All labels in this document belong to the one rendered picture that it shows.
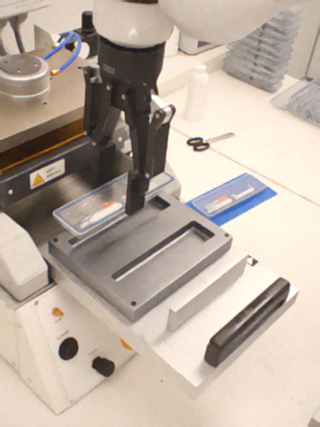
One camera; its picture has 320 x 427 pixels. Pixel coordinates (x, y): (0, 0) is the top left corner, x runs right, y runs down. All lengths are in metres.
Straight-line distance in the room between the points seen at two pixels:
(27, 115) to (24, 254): 0.19
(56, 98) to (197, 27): 0.39
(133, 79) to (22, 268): 0.29
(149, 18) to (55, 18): 1.08
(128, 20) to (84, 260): 0.31
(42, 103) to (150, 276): 0.29
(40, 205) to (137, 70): 0.37
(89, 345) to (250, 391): 0.27
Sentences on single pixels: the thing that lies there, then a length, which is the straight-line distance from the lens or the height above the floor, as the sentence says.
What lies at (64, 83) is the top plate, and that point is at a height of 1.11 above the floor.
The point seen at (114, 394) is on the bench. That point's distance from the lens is 0.92.
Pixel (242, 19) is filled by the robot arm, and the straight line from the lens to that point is 0.50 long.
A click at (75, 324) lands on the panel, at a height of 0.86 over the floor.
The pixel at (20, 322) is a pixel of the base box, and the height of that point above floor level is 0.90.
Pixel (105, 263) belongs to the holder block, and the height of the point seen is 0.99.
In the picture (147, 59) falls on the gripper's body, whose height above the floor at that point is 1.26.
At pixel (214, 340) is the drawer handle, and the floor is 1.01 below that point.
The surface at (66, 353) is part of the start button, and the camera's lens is 0.85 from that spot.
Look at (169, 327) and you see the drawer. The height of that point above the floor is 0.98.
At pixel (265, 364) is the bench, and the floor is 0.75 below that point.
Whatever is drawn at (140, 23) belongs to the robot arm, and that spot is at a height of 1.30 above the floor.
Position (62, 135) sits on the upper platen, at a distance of 0.87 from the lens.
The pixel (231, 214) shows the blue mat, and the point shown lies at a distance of 1.24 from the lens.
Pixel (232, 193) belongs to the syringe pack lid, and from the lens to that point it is 1.26.
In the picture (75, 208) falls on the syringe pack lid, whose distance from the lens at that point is 0.76.
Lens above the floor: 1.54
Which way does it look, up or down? 41 degrees down
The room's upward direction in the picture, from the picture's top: 7 degrees clockwise
